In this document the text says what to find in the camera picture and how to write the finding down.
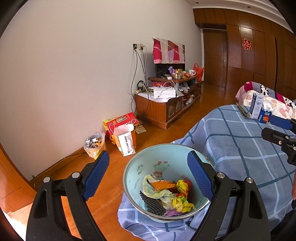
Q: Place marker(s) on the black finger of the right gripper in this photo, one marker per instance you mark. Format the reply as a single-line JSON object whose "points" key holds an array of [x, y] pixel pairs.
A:
{"points": [[287, 124]]}

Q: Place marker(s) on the purple foil wrapper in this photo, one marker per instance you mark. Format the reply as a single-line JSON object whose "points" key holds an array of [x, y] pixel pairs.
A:
{"points": [[172, 213]]}

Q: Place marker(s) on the white box on cabinet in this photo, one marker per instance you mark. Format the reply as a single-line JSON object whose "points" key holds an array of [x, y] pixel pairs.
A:
{"points": [[163, 92]]}

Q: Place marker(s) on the light blue enamel basin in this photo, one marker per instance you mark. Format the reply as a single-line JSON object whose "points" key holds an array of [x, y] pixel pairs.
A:
{"points": [[166, 162]]}

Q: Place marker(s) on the yellow cup with plastic bag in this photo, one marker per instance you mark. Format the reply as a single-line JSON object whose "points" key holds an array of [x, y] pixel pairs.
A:
{"points": [[94, 145]]}

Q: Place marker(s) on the red double happiness sticker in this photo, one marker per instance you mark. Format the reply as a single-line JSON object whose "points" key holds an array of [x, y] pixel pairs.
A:
{"points": [[246, 44]]}

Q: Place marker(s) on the yellow white plastic bag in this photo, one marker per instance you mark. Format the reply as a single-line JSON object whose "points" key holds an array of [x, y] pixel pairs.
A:
{"points": [[165, 196]]}

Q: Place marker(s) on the white mug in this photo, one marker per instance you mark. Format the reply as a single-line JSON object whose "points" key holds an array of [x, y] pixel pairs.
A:
{"points": [[192, 72]]}

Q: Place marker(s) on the wooden door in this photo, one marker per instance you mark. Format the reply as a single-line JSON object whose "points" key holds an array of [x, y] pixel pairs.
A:
{"points": [[215, 57]]}

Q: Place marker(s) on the white paper bag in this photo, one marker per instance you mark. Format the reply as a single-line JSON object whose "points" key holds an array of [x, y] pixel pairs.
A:
{"points": [[123, 139]]}

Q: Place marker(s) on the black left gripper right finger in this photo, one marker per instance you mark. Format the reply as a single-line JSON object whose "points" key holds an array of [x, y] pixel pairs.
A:
{"points": [[236, 210]]}

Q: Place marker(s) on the blue plaid bed sheet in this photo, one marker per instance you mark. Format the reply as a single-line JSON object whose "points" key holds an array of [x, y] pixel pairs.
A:
{"points": [[234, 146]]}

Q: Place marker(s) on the red white patchwork cloth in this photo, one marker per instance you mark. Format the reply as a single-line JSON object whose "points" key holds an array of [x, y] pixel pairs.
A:
{"points": [[168, 52]]}

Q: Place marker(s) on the dark flat snack packet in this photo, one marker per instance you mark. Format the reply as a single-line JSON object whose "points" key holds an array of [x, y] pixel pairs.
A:
{"points": [[243, 110]]}

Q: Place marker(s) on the red gift box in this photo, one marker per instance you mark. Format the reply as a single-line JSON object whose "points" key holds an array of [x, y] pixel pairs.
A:
{"points": [[111, 124]]}

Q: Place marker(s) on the black knitted cloth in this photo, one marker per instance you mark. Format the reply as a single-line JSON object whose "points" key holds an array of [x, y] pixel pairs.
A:
{"points": [[153, 205]]}

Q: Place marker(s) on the yellow foil wrapper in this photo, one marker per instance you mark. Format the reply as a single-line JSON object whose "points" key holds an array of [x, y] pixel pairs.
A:
{"points": [[182, 204]]}

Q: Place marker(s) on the tall white carton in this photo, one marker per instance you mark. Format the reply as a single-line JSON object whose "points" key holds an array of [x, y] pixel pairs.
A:
{"points": [[256, 105]]}

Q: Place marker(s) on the wooden tv cabinet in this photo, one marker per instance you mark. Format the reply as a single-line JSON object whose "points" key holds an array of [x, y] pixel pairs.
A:
{"points": [[163, 112]]}

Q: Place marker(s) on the wall power socket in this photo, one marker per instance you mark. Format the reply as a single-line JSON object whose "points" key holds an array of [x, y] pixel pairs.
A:
{"points": [[138, 46]]}

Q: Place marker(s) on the orange plastic bag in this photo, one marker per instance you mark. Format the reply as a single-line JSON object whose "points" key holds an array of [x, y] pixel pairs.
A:
{"points": [[199, 72]]}

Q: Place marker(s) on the black white cow pillow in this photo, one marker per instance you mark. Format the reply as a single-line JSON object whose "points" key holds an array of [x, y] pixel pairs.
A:
{"points": [[250, 85]]}

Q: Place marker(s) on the pink heart patterned quilt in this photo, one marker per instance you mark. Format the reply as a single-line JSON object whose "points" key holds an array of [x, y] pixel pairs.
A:
{"points": [[277, 108]]}

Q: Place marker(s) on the small blue carton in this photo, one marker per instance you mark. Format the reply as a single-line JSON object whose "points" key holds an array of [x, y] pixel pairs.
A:
{"points": [[264, 116]]}

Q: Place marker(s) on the red orange foil wrapper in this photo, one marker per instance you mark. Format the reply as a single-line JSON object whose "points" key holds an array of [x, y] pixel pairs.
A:
{"points": [[185, 187]]}

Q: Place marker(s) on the orange snack packet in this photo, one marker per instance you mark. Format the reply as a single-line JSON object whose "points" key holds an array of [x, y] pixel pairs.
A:
{"points": [[160, 185]]}

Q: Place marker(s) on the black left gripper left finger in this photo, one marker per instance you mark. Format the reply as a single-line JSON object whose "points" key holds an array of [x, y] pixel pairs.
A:
{"points": [[47, 220]]}

